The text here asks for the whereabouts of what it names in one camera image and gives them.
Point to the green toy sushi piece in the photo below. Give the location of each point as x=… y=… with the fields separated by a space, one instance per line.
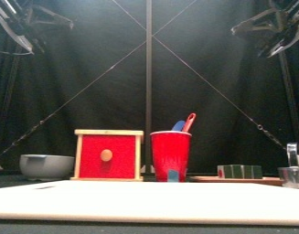
x=226 y=172
x=237 y=171
x=248 y=172
x=257 y=172

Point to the pink plastic plate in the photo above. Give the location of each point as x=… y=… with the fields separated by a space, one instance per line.
x=237 y=180

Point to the white plastic cutting board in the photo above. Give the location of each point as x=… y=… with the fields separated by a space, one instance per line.
x=156 y=201

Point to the red plastic utensil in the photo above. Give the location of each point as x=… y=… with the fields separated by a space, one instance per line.
x=190 y=122

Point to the blue plastic utensil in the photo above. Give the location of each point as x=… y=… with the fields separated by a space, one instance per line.
x=178 y=125

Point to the red plastic cup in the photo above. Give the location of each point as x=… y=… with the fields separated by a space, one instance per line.
x=170 y=152

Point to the red wooden drawer box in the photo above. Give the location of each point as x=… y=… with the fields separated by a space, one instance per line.
x=109 y=163

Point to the black frame side post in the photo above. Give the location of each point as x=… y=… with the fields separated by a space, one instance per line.
x=291 y=97

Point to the black frame centre post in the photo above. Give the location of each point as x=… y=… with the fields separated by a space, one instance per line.
x=149 y=91

